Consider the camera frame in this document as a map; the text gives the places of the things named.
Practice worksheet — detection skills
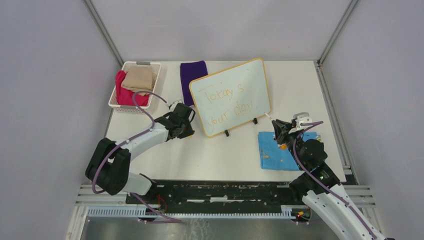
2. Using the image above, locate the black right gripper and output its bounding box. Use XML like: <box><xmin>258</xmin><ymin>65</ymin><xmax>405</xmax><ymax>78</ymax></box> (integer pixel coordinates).
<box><xmin>271</xmin><ymin>119</ymin><xmax>305</xmax><ymax>169</ymax></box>

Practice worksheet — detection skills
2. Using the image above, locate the yellow framed whiteboard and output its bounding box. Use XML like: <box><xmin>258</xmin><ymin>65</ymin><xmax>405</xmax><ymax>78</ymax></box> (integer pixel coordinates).
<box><xmin>188</xmin><ymin>57</ymin><xmax>272</xmax><ymax>137</ymax></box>

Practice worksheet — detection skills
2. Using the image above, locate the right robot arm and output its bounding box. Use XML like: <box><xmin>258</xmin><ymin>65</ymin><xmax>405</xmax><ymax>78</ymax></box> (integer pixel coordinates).
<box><xmin>271</xmin><ymin>116</ymin><xmax>386</xmax><ymax>240</ymax></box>

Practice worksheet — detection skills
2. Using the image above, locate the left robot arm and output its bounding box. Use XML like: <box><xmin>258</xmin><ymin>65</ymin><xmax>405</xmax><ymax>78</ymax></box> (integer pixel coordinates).
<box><xmin>85</xmin><ymin>102</ymin><xmax>196</xmax><ymax>204</ymax></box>

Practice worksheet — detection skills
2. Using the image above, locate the blue patterned cloth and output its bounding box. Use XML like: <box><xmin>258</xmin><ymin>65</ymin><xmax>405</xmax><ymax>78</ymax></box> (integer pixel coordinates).
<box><xmin>257</xmin><ymin>131</ymin><xmax>302</xmax><ymax>171</ymax></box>

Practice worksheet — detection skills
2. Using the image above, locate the purple folded cloth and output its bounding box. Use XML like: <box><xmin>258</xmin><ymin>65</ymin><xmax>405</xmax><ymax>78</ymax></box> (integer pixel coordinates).
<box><xmin>180</xmin><ymin>60</ymin><xmax>208</xmax><ymax>106</ymax></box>

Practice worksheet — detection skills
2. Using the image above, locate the pink cloth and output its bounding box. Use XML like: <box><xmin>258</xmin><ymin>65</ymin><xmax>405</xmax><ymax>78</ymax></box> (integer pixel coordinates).
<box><xmin>115</xmin><ymin>70</ymin><xmax>150</xmax><ymax>107</ymax></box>

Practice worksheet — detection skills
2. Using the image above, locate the beige cloth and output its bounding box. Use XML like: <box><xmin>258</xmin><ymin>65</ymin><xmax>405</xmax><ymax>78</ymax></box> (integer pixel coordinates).
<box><xmin>121</xmin><ymin>65</ymin><xmax>157</xmax><ymax>93</ymax></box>

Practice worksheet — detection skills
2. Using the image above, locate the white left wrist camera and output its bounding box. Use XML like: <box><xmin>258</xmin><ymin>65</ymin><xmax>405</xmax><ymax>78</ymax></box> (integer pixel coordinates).
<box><xmin>168</xmin><ymin>99</ymin><xmax>183</xmax><ymax>111</ymax></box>

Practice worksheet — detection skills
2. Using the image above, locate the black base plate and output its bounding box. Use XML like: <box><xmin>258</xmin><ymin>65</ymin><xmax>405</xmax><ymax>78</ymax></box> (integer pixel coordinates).
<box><xmin>141</xmin><ymin>179</ymin><xmax>304</xmax><ymax>214</ymax></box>

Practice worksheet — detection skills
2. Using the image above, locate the white cable duct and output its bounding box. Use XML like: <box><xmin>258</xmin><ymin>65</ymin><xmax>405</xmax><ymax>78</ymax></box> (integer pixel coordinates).
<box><xmin>87</xmin><ymin>206</ymin><xmax>295</xmax><ymax>220</ymax></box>

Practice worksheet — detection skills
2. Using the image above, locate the aluminium rail frame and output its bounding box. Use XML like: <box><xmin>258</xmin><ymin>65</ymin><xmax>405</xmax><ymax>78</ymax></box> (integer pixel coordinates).
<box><xmin>66</xmin><ymin>61</ymin><xmax>377</xmax><ymax>240</ymax></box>

